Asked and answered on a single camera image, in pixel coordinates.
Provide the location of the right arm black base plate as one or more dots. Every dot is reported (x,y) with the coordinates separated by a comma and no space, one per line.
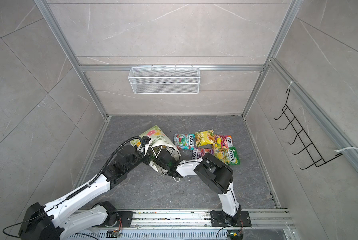
(220,219)

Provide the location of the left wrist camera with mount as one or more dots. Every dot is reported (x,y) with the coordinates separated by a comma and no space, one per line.
(144,145)

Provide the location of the purple snack packet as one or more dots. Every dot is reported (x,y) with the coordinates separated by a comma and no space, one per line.
(199,153)

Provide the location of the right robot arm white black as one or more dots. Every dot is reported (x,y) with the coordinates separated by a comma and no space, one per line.
(215,174)

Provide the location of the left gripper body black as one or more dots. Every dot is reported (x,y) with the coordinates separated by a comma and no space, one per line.
(146,158)

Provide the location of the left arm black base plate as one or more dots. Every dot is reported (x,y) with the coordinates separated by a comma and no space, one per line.
(122,219)

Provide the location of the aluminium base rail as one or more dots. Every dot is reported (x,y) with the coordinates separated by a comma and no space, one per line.
(267,224)

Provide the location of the floral paper gift bag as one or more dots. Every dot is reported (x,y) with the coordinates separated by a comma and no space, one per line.
(159,141)

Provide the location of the orange pink Fox's candy packet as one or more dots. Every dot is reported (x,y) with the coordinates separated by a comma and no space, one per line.
(223,142)

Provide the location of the black wire hook rack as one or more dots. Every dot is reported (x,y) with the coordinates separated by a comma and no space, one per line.
(301,135)

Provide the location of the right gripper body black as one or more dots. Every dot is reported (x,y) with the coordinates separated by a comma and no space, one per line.
(159,163)

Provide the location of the teal Fox's candy packet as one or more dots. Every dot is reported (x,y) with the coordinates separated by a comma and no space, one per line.
(184,141)

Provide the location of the yellow green snack packet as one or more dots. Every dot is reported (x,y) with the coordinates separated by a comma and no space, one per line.
(205,138)

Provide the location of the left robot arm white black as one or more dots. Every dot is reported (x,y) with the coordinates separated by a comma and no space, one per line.
(61,218)

